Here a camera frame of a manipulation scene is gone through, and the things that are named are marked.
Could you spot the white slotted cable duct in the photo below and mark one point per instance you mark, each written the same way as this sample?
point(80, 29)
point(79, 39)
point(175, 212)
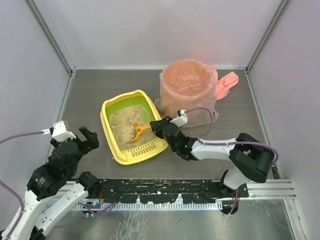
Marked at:
point(176, 206)

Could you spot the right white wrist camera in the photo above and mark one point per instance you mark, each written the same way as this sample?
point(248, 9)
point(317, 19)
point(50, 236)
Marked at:
point(181, 118)

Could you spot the yellow green litter box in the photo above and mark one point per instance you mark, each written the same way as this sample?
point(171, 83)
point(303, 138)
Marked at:
point(142, 152)

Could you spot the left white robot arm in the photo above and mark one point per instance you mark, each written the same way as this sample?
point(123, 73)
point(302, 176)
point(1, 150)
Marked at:
point(30, 221)

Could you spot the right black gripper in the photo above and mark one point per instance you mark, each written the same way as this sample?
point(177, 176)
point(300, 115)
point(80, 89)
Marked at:
point(162, 127)

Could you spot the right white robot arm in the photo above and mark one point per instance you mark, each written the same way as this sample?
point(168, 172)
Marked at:
point(252, 159)

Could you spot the aluminium frame rail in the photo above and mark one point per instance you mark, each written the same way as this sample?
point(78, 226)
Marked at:
point(271, 189)

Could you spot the orange litter scoop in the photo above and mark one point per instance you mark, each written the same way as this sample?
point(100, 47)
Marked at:
point(138, 130)

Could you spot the pink cloth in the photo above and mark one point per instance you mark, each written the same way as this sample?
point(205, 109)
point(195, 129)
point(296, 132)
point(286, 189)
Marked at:
point(224, 84)

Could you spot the bin with pink bag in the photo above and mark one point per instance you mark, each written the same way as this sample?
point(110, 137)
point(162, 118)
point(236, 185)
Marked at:
point(185, 85)

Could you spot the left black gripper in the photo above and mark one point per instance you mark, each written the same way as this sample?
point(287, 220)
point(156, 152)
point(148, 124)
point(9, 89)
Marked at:
point(83, 139)

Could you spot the beige cat litter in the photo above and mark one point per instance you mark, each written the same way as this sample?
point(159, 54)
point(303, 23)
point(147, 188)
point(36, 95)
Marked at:
point(121, 124)

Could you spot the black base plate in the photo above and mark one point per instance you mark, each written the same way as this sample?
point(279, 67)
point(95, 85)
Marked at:
point(160, 191)

